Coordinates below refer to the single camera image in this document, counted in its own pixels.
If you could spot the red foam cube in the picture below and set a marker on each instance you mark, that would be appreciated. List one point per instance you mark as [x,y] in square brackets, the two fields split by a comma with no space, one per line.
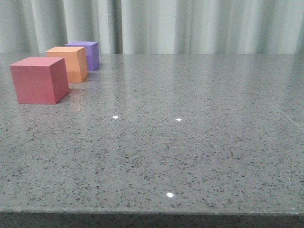
[40,80]

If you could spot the purple foam cube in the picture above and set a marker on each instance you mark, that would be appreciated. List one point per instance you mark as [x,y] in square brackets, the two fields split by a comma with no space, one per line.
[92,53]

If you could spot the pale green curtain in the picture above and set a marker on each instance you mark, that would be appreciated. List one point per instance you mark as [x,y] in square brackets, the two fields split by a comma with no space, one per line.
[155,26]

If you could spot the orange foam cube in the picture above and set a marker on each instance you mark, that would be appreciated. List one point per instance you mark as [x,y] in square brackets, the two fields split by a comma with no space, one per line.
[75,59]

